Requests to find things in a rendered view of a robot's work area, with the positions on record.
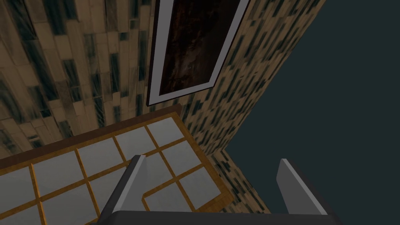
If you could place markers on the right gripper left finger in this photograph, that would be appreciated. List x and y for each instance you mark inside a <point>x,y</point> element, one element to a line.
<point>129,187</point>

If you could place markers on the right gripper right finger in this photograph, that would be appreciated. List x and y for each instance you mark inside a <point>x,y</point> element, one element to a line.
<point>297,190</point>

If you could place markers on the dark picture in grey frame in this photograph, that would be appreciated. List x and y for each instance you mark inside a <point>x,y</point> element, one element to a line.
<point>195,47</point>

